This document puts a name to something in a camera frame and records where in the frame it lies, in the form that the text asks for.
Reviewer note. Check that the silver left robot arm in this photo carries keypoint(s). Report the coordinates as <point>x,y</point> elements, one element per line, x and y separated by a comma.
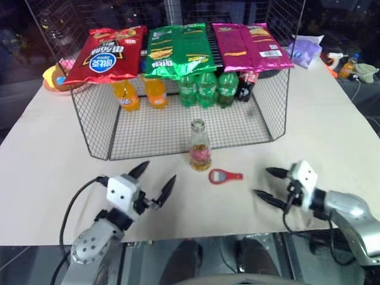
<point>95,237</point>

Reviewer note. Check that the orange soda bottle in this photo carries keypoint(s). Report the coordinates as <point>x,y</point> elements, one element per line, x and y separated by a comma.
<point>127,96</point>
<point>155,92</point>

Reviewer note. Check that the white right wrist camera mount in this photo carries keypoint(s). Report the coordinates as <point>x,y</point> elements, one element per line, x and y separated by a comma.
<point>305,178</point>

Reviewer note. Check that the purple tissue pack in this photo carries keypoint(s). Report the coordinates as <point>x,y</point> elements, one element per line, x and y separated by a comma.
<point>304,53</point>

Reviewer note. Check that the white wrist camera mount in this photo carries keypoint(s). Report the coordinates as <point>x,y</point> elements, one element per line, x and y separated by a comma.
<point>305,178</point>
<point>121,193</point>

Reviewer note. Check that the small orange drink bottle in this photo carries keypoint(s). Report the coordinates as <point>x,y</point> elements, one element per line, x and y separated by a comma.
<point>348,68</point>

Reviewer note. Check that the red chip bag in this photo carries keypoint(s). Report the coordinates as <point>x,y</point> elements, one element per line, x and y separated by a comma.
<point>104,56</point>

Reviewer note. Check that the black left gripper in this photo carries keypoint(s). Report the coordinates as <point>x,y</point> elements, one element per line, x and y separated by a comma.
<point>141,203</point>

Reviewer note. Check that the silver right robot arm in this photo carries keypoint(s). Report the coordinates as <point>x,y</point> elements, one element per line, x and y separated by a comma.
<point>350,209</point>

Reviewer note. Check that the magenta chip bag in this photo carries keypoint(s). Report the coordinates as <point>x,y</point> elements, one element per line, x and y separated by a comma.
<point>249,47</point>

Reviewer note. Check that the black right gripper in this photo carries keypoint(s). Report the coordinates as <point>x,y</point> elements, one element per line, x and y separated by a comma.
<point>295,194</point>

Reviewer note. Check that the clear glass soda bottle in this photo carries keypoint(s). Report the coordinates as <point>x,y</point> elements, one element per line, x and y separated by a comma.
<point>200,154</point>

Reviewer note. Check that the white glue gun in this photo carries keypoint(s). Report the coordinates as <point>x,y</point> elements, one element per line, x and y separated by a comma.
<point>335,58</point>

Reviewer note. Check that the green soda bottle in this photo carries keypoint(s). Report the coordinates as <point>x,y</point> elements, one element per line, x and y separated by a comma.
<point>187,92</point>
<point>227,89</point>
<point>207,90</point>

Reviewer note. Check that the dark cola bottle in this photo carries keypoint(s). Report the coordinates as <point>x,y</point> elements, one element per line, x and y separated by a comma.
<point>245,87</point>

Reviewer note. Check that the red bottle opener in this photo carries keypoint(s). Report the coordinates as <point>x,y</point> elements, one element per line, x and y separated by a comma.
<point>218,176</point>

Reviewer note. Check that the green chip bag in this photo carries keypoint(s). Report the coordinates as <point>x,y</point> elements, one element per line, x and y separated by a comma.
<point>178,50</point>

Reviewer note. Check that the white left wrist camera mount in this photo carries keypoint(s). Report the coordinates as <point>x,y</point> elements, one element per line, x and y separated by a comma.
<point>121,193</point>

